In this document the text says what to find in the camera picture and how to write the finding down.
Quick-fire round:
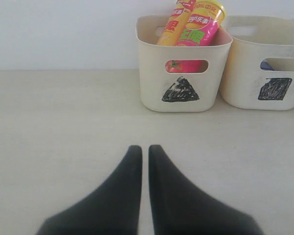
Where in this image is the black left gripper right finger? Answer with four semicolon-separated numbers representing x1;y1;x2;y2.
148;145;264;235

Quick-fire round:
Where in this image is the left cream plastic bin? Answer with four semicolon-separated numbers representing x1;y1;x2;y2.
136;16;233;112

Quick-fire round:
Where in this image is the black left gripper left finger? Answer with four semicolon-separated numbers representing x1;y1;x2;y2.
37;145;143;235

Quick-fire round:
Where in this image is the cream plastic bin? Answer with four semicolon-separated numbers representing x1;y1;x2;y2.
220;16;294;111
136;16;233;112

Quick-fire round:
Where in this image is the pink chips can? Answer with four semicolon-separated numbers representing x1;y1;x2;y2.
165;0;228;74

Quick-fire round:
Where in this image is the middle cream plastic bin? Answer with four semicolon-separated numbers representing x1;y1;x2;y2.
220;16;294;111

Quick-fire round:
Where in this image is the yellow chips can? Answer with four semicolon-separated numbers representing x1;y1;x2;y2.
157;0;196;46

